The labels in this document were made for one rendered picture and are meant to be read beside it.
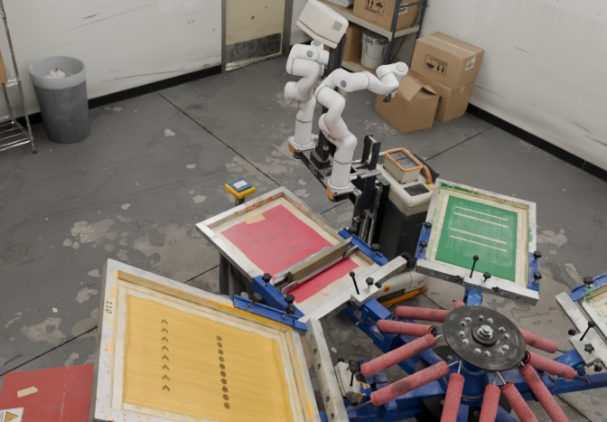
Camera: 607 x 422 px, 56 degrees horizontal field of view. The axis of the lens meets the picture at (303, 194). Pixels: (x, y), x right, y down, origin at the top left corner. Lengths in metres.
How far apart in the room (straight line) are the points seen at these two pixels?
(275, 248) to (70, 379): 1.16
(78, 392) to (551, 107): 5.07
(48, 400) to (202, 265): 2.15
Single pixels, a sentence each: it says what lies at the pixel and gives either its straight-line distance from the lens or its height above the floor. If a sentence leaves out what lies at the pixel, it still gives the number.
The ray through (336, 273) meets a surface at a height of 0.95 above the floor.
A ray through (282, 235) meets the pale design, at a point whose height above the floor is 0.96.
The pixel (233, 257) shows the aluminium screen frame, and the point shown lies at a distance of 2.80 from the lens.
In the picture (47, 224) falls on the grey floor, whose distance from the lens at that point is 4.70.
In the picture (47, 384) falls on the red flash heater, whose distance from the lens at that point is 2.30.
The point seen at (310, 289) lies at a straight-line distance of 2.72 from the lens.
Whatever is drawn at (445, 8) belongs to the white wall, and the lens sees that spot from 6.60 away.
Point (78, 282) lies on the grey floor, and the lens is 4.19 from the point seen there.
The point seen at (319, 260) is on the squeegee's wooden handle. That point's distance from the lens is 2.73.
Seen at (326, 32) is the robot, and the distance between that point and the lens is 2.73.
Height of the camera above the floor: 2.91
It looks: 37 degrees down
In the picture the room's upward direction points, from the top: 6 degrees clockwise
